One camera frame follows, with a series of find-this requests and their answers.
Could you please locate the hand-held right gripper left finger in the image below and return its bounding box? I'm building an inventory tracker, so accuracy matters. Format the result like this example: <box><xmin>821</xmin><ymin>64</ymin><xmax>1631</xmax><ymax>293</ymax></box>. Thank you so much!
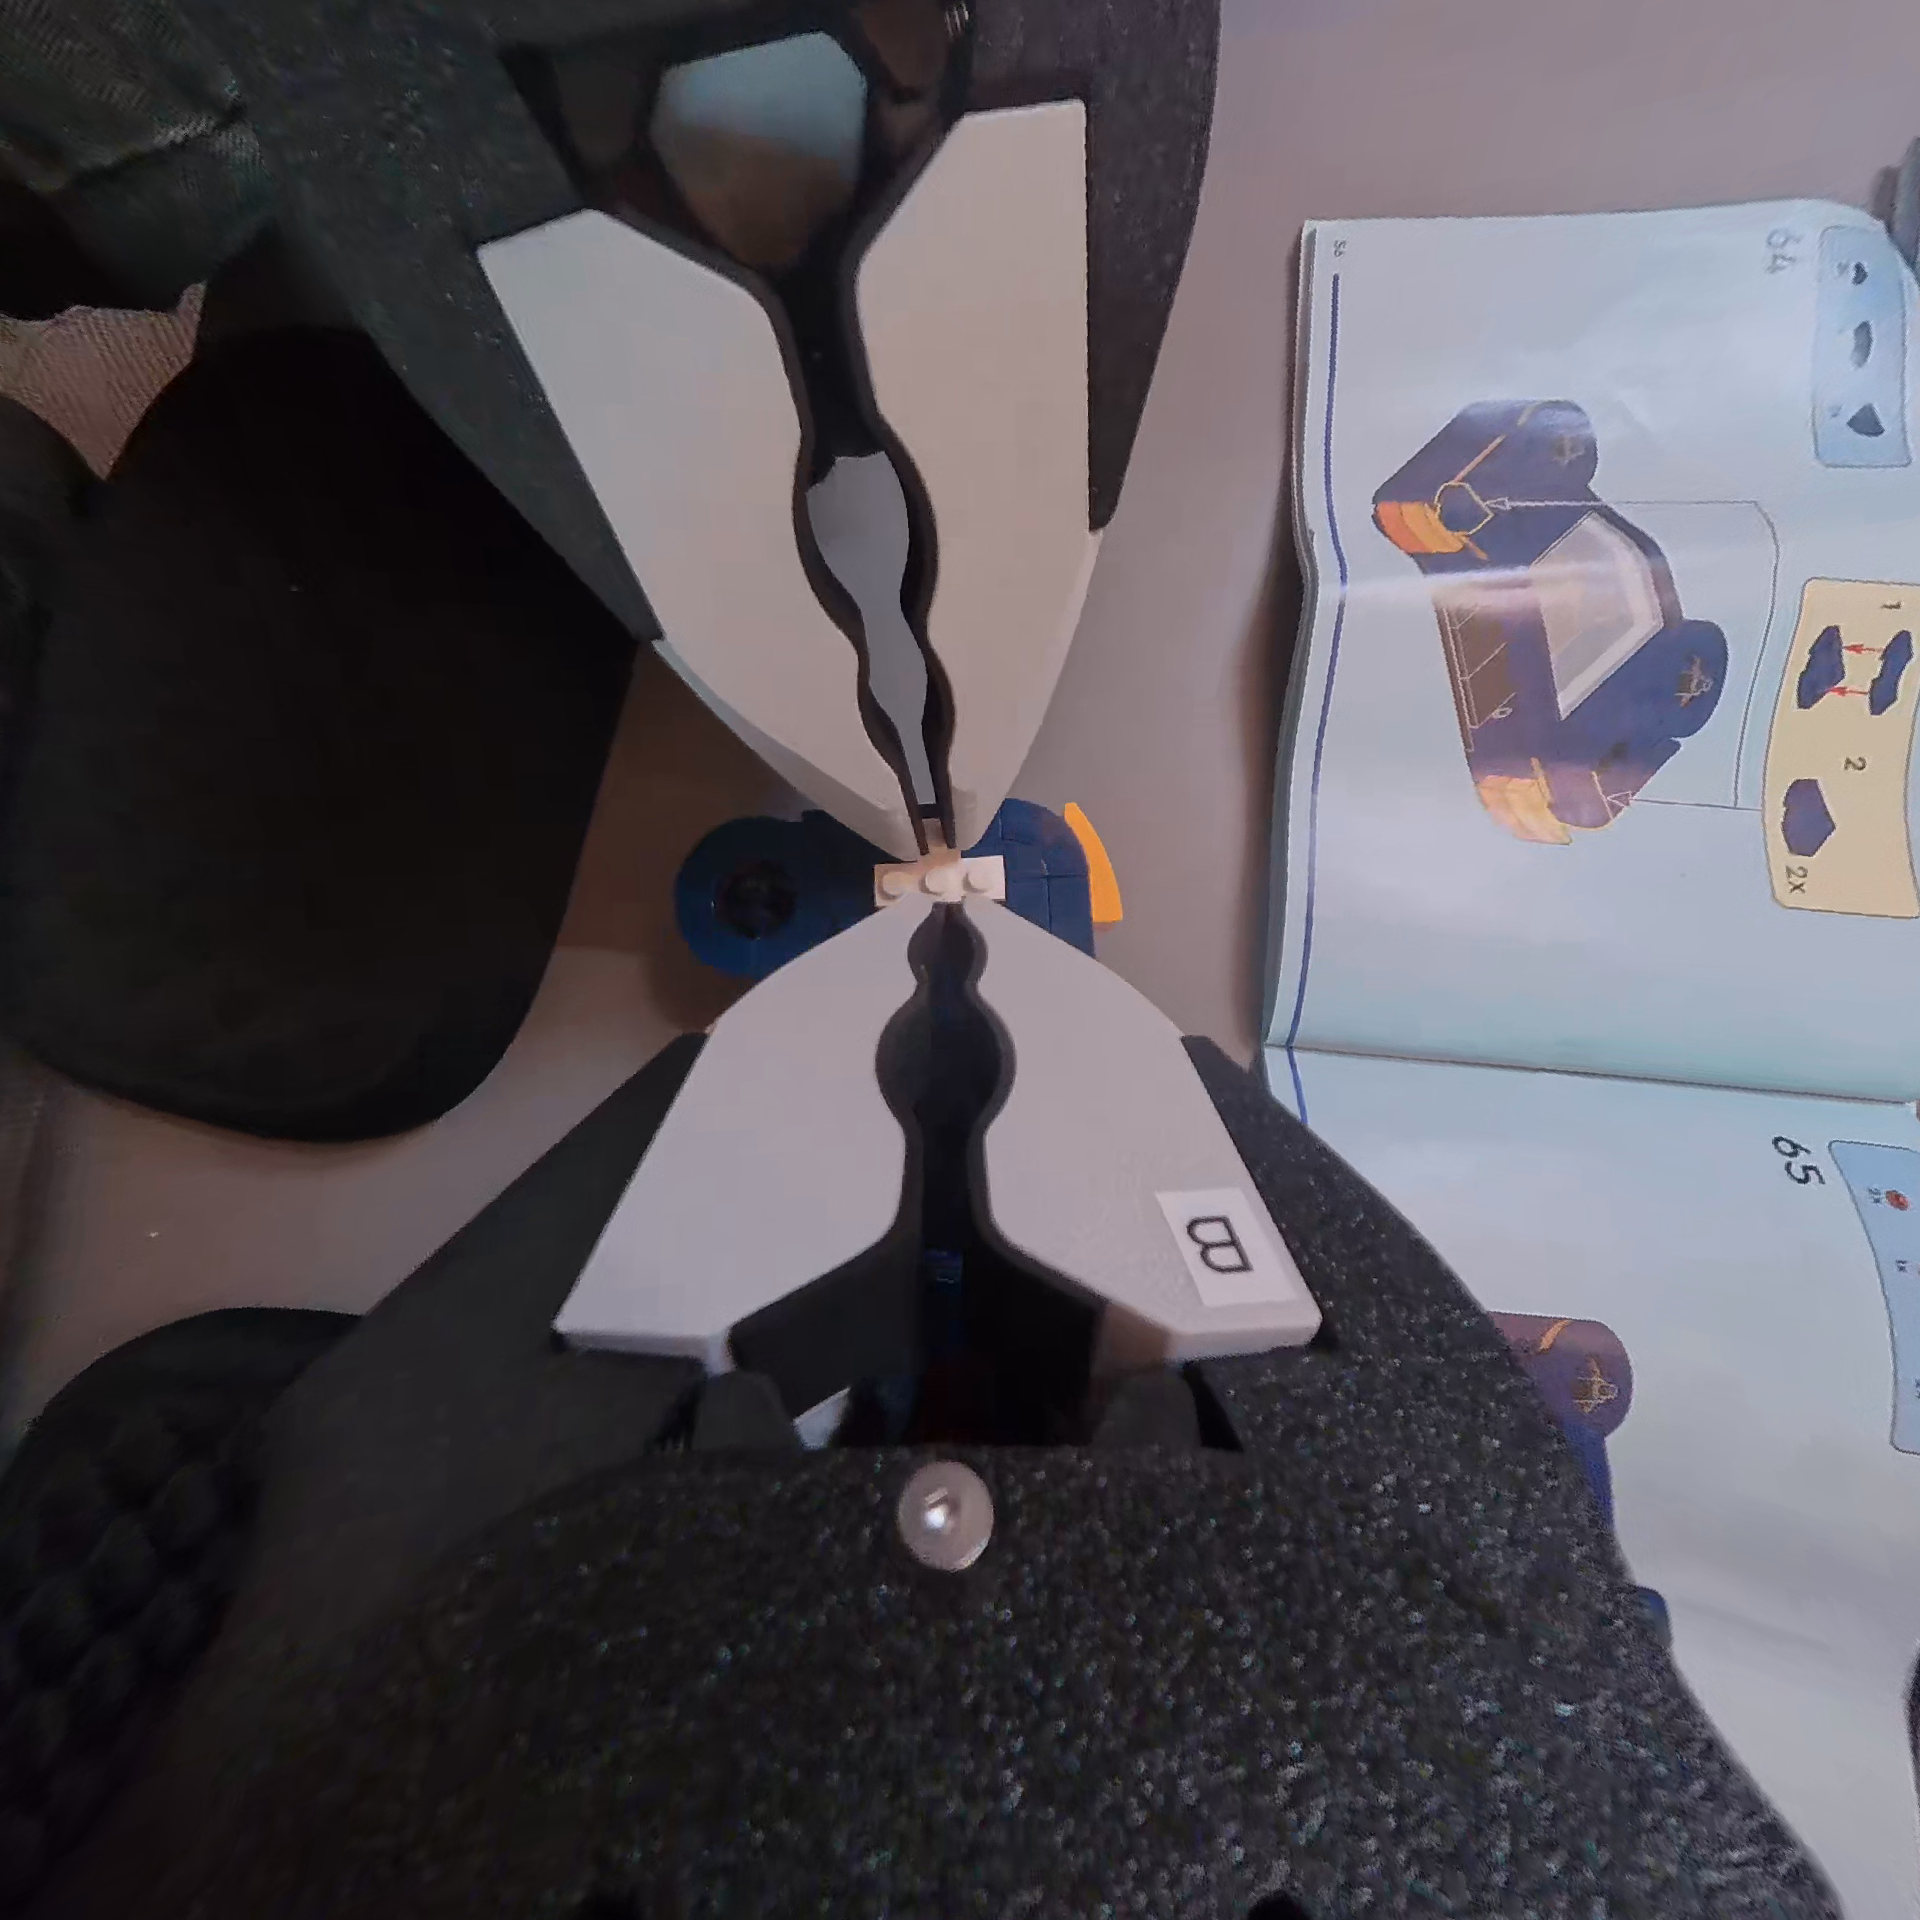
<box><xmin>550</xmin><ymin>901</ymin><xmax>945</xmax><ymax>1373</ymax></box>

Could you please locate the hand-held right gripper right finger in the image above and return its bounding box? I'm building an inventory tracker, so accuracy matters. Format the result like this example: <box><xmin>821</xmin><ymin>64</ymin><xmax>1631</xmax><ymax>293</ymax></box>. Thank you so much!
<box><xmin>960</xmin><ymin>901</ymin><xmax>1325</xmax><ymax>1367</ymax></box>

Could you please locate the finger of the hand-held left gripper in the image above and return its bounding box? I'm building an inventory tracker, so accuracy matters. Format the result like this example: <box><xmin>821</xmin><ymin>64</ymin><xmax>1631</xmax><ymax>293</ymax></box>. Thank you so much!
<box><xmin>815</xmin><ymin>97</ymin><xmax>1116</xmax><ymax>848</ymax></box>
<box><xmin>477</xmin><ymin>208</ymin><xmax>935</xmax><ymax>857</ymax></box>

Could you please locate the blue toy brick game console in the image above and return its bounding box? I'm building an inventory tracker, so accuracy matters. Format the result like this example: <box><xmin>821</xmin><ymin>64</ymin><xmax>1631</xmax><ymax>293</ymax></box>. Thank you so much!
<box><xmin>671</xmin><ymin>799</ymin><xmax>1126</xmax><ymax>1433</ymax></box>

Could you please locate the white cross brick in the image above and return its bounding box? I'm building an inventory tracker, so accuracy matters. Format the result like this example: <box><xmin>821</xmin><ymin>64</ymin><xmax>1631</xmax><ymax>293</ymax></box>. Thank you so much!
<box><xmin>872</xmin><ymin>848</ymin><xmax>1008</xmax><ymax>904</ymax></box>

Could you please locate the instruction booklet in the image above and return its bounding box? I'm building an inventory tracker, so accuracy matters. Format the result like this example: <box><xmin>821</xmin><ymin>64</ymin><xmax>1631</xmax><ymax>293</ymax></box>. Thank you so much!
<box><xmin>1259</xmin><ymin>193</ymin><xmax>1920</xmax><ymax>1652</ymax></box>

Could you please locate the person's left forearm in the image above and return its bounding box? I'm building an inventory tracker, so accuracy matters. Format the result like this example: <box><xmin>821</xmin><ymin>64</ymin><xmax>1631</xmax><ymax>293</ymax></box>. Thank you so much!
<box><xmin>0</xmin><ymin>0</ymin><xmax>353</xmax><ymax>325</ymax></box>

